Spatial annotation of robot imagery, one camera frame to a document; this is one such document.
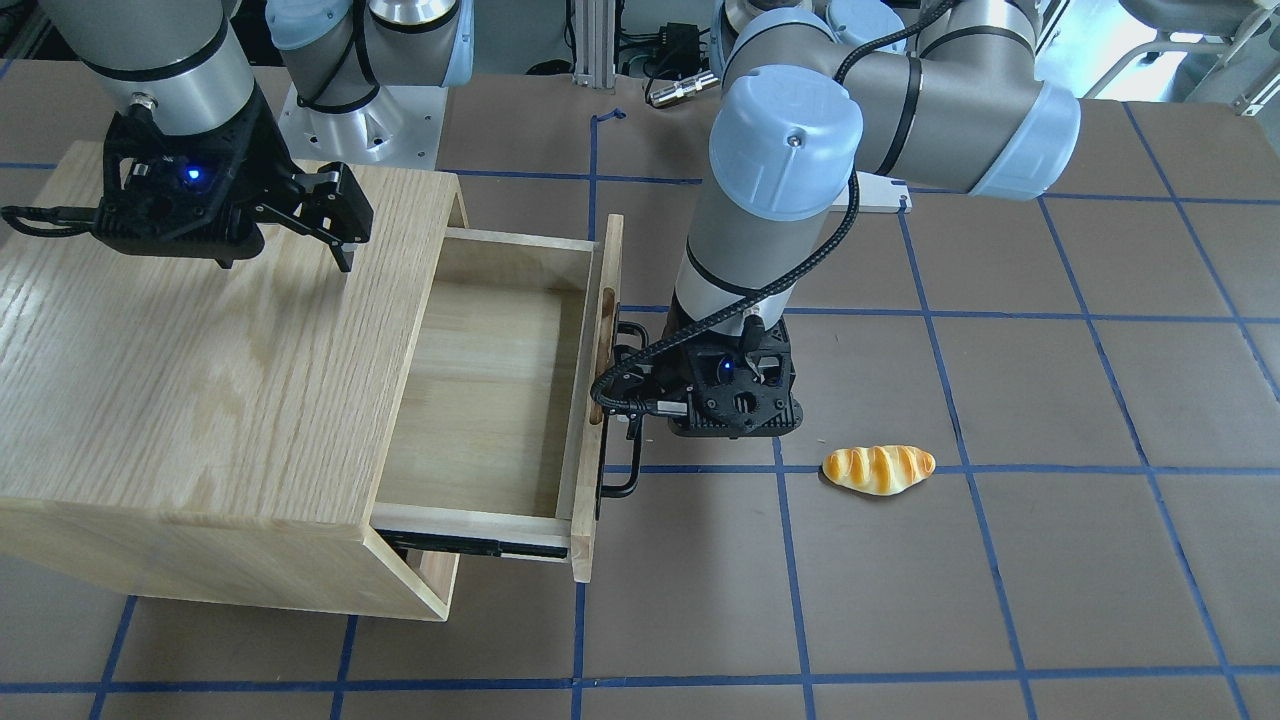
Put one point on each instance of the aluminium frame post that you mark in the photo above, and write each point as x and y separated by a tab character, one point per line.
595	39

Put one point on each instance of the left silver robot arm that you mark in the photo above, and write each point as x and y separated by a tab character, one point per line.
814	93

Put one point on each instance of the toy bread loaf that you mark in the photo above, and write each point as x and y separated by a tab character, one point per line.
880	471

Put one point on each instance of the wooden drawer cabinet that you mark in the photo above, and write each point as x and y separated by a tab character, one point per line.
176	430

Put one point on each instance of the wooden drawer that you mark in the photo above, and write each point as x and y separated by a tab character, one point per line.
498	445

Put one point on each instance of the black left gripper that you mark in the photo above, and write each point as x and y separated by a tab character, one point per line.
668	381

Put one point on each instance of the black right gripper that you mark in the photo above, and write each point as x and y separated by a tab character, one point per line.
263	160

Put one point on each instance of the brown paper table cover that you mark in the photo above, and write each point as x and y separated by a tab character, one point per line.
1037	479

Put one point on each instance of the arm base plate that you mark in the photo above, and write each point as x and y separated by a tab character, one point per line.
400	128
883	195

